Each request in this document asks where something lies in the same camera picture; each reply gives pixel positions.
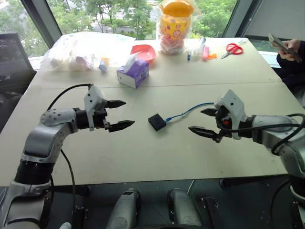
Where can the grey smartphone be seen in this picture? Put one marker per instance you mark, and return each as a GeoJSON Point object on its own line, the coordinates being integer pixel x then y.
{"type": "Point", "coordinates": [276, 42]}

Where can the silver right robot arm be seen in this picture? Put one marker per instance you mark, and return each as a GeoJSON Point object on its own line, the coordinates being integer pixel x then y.
{"type": "Point", "coordinates": [274, 132]}

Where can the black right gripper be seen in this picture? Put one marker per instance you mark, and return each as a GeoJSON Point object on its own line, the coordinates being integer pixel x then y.
{"type": "Point", "coordinates": [224, 126]}

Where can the person's bare hand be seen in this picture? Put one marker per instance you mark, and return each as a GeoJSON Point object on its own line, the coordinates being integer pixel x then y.
{"type": "Point", "coordinates": [291, 46]}

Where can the person in dark clothes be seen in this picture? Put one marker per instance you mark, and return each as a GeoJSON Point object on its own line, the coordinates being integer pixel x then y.
{"type": "Point", "coordinates": [291, 71]}

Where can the dark rounded robot leg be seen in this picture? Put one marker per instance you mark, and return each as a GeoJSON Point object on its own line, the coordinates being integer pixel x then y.
{"type": "Point", "coordinates": [125, 210]}
{"type": "Point", "coordinates": [183, 210]}

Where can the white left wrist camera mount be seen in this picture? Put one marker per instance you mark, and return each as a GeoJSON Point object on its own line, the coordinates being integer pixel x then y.
{"type": "Point", "coordinates": [91, 100]}

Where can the candy jar with orange lid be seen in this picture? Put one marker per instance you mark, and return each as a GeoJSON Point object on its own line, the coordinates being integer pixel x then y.
{"type": "Point", "coordinates": [172, 28]}

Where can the black metal bracket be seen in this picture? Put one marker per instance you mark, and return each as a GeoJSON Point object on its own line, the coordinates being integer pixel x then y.
{"type": "Point", "coordinates": [79, 218]}
{"type": "Point", "coordinates": [212, 212]}

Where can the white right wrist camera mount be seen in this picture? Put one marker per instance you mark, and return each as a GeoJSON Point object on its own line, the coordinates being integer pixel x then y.
{"type": "Point", "coordinates": [234, 107]}

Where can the purple tissue box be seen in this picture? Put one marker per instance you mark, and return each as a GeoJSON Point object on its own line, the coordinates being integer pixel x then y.
{"type": "Point", "coordinates": [133, 74]}

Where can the black table support bar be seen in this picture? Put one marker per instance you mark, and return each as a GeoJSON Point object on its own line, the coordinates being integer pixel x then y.
{"type": "Point", "coordinates": [250, 181]}

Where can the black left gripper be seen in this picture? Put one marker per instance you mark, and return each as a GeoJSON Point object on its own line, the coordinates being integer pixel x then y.
{"type": "Point", "coordinates": [98, 119]}

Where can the small blue yellow bottle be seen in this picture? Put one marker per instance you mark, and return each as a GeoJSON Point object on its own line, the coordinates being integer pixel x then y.
{"type": "Point", "coordinates": [103, 65]}

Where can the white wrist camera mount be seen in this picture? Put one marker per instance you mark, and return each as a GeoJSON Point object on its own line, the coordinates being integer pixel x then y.
{"type": "Point", "coordinates": [234, 107]}
{"type": "Point", "coordinates": [91, 100]}

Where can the red plastic bowl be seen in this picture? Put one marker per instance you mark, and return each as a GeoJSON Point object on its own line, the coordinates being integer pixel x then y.
{"type": "Point", "coordinates": [144, 50]}

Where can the small orange plastic piece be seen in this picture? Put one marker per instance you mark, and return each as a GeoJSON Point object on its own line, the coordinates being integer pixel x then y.
{"type": "Point", "coordinates": [212, 56]}

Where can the clear plastic bag with items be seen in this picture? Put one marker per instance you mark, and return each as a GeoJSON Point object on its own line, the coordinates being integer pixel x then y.
{"type": "Point", "coordinates": [78, 51]}

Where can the small black plastic box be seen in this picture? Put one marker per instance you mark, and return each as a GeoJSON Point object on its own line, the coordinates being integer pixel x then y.
{"type": "Point", "coordinates": [156, 122]}

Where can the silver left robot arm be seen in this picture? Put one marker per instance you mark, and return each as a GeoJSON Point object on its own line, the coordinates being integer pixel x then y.
{"type": "Point", "coordinates": [45, 140]}

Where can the blue capped pen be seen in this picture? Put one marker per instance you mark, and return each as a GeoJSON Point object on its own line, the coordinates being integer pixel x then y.
{"type": "Point", "coordinates": [189, 56]}

